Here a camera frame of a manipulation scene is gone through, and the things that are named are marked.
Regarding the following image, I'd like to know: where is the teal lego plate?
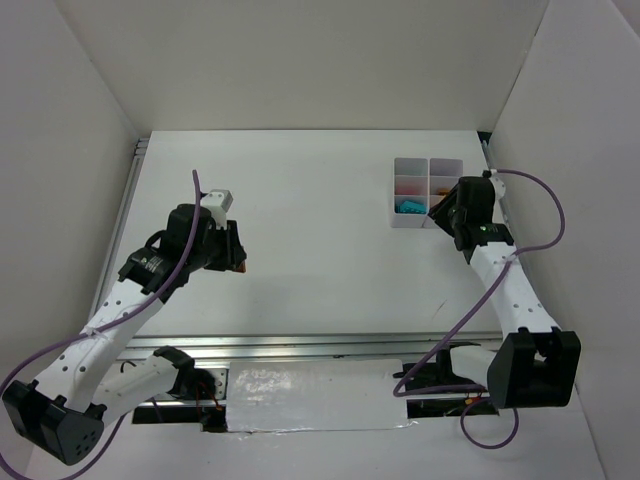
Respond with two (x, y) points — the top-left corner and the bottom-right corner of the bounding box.
(395, 200), (428, 215)

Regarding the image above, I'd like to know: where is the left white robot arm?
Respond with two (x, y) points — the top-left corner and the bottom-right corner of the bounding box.
(1, 202), (246, 466)

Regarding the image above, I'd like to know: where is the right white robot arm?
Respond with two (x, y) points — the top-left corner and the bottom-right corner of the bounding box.
(393, 170), (581, 409)

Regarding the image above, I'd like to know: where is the white compartment organizer tray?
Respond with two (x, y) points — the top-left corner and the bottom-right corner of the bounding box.
(390, 157), (464, 229)

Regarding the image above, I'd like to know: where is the white foil-taped panel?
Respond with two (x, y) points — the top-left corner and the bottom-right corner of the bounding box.
(226, 359), (409, 433)

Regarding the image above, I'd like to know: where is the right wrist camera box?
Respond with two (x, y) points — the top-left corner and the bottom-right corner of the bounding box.
(482, 169), (506, 203)

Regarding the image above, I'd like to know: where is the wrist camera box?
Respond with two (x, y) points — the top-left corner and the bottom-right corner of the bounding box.
(200, 189), (233, 229)
(482, 169), (506, 203)

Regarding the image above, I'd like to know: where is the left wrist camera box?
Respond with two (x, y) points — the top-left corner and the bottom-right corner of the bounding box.
(200, 189), (233, 229)

